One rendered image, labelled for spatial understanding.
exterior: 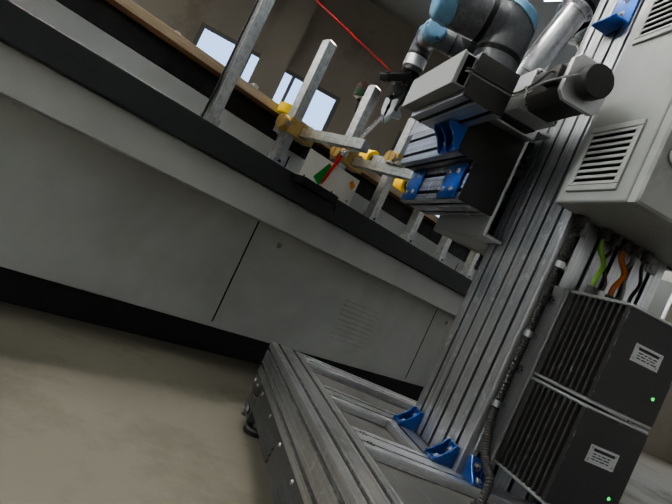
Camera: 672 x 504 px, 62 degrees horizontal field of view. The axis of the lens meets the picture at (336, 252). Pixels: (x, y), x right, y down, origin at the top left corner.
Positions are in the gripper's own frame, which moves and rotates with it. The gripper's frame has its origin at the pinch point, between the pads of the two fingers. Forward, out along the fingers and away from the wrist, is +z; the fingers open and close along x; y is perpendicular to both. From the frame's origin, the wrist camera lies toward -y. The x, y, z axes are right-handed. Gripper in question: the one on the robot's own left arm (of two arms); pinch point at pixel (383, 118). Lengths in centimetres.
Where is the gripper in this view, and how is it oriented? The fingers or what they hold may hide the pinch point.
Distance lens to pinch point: 196.7
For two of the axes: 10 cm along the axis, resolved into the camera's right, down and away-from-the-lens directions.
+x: -6.4, -2.8, 7.1
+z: -4.2, 9.1, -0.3
